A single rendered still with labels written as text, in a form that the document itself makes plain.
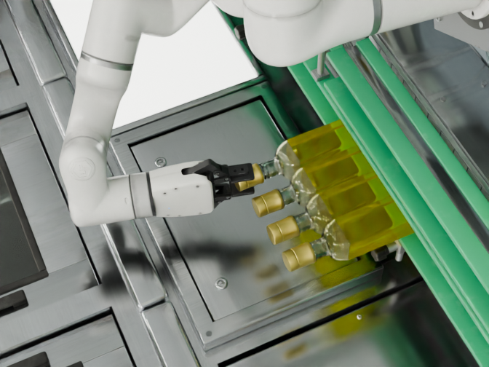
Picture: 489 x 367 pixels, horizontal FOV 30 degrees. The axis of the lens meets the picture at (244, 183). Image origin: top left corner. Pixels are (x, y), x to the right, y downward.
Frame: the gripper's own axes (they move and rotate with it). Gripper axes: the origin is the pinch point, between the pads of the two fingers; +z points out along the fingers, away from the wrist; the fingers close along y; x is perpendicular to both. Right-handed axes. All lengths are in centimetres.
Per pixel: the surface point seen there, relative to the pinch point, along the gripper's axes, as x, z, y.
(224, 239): -3.3, -3.8, -12.9
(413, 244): -15.4, 25.8, -3.2
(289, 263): -17.7, 4.5, 1.3
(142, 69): 38.5, -13.7, -13.1
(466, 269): -26.1, 29.6, 6.5
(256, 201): -5.4, 1.6, 1.4
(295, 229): -11.4, 6.8, 0.9
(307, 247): -15.7, 7.8, 1.9
